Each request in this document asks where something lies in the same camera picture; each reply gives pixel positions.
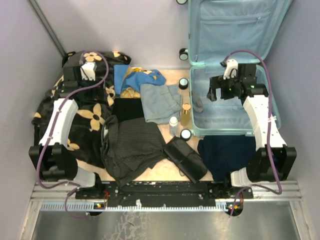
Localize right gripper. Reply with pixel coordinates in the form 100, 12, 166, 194
207, 72, 242, 102

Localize light blue denim jeans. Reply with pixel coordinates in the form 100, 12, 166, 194
140, 84, 183, 125

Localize navy blue garment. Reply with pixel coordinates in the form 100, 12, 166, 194
197, 135, 256, 182

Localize black cloth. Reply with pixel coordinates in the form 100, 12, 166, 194
112, 98, 144, 123

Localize dark grey pinstripe garment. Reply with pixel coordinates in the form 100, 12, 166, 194
100, 115, 166, 187

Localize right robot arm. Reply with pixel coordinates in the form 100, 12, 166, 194
207, 59, 297, 198

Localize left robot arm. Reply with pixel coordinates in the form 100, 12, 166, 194
28, 52, 104, 199

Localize suitcase wheel middle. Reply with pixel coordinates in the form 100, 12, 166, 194
178, 77, 189, 90

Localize gold-capped amber bottle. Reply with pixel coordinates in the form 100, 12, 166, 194
180, 103, 191, 127

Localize black floral fleece blanket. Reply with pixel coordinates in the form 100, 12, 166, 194
31, 50, 132, 170

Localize suitcase wheel near front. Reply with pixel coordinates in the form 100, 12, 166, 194
180, 128, 192, 142

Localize white plastic bottle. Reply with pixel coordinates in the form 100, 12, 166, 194
169, 116, 179, 136

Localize suitcase wheel on lid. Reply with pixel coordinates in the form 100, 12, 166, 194
179, 48, 189, 61

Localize blue and yellow shirt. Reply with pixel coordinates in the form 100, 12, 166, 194
114, 64, 166, 99

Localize light blue hard-shell suitcase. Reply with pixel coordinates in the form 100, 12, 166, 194
188, 0, 291, 137

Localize black roll-up pouch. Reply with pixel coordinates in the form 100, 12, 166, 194
163, 136, 208, 184

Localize suitcase wheel at top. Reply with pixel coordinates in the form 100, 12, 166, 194
176, 0, 188, 5

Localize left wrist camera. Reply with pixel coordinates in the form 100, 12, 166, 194
80, 61, 97, 81

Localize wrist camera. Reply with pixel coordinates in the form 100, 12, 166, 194
80, 61, 97, 81
220, 59, 238, 80

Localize grey suitcase strap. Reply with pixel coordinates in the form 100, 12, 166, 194
191, 90, 204, 114

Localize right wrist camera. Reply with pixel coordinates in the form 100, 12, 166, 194
220, 59, 238, 80

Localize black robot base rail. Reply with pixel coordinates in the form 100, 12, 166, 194
75, 181, 240, 207

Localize aluminium frame rail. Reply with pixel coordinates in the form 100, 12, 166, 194
30, 181, 302, 213

